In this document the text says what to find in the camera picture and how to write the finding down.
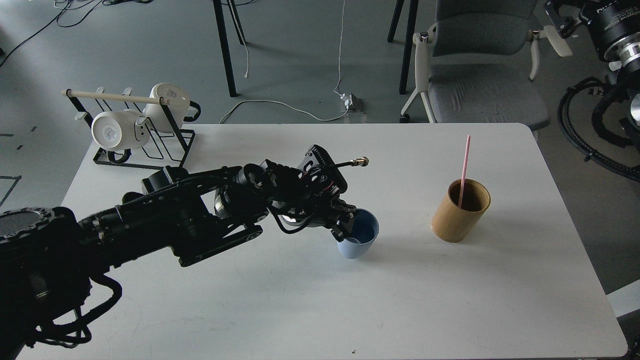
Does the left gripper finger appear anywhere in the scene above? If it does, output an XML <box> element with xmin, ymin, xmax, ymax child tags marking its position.
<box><xmin>330</xmin><ymin>219</ymin><xmax>354</xmax><ymax>243</ymax></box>
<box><xmin>332</xmin><ymin>199</ymin><xmax>358</xmax><ymax>224</ymax></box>

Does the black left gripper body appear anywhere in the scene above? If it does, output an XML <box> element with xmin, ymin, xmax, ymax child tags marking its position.
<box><xmin>260</xmin><ymin>145</ymin><xmax>351</xmax><ymax>234</ymax></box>

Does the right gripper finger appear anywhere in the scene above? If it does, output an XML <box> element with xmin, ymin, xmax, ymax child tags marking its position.
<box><xmin>544</xmin><ymin>0</ymin><xmax>585</xmax><ymax>39</ymax></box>

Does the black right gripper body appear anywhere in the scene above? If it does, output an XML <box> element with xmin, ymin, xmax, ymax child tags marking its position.
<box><xmin>582</xmin><ymin>0</ymin><xmax>640</xmax><ymax>63</ymax></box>

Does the blue plastic cup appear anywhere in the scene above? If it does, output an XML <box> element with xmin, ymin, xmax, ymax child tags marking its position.
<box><xmin>337</xmin><ymin>208</ymin><xmax>380</xmax><ymax>259</ymax></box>

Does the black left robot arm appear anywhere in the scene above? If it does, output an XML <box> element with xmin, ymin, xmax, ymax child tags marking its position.
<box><xmin>0</xmin><ymin>145</ymin><xmax>370</xmax><ymax>360</ymax></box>

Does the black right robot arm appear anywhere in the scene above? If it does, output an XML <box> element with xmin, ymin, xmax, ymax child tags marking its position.
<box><xmin>540</xmin><ymin>0</ymin><xmax>640</xmax><ymax>182</ymax></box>

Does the grey office chair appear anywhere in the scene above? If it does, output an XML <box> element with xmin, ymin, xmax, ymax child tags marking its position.
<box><xmin>399</xmin><ymin>0</ymin><xmax>572</xmax><ymax>132</ymax></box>

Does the bamboo cylindrical holder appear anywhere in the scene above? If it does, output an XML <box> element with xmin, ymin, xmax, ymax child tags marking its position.
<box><xmin>431</xmin><ymin>178</ymin><xmax>491</xmax><ymax>243</ymax></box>

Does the black table leg left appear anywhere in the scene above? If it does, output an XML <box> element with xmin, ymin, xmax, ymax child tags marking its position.
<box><xmin>212</xmin><ymin>0</ymin><xmax>247</xmax><ymax>98</ymax></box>

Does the black table leg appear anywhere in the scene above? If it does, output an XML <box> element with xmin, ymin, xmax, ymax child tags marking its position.
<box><xmin>212</xmin><ymin>0</ymin><xmax>247</xmax><ymax>98</ymax></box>
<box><xmin>386</xmin><ymin>0</ymin><xmax>419</xmax><ymax>95</ymax></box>

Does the black table leg right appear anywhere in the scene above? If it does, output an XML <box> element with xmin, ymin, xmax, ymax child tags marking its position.
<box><xmin>386</xmin><ymin>0</ymin><xmax>419</xmax><ymax>95</ymax></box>

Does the white mug on rack front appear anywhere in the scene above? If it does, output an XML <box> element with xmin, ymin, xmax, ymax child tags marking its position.
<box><xmin>91</xmin><ymin>109</ymin><xmax>151</xmax><ymax>152</ymax></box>

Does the white cable on floor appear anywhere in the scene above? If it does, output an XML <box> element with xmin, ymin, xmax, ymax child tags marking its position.
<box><xmin>219</xmin><ymin>0</ymin><xmax>351</xmax><ymax>124</ymax></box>

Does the black wire mug rack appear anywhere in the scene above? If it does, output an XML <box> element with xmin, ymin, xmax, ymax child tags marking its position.
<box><xmin>62</xmin><ymin>88</ymin><xmax>195</xmax><ymax>169</ymax></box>

